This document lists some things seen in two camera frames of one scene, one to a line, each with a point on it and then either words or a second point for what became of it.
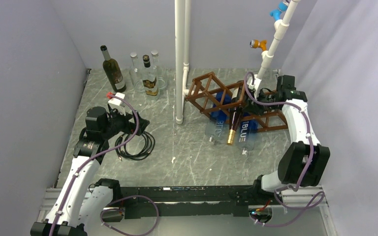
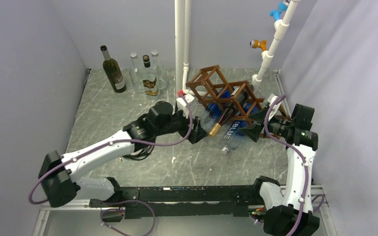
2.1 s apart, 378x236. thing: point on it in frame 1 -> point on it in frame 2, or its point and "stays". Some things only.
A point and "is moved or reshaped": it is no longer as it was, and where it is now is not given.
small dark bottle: [149, 78] stays
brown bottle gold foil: [235, 114] -> [239, 99]
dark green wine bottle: [113, 72] stays
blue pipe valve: [276, 13] stays
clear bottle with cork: [136, 74] stays
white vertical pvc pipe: [182, 55] stays
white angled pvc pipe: [279, 25] stays
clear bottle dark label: [161, 79] stays
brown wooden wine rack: [217, 98] is moved or reshaped
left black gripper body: [118, 123] -> [181, 124]
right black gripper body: [259, 109] -> [277, 126]
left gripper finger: [142, 123] -> [198, 133]
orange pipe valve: [256, 44] stays
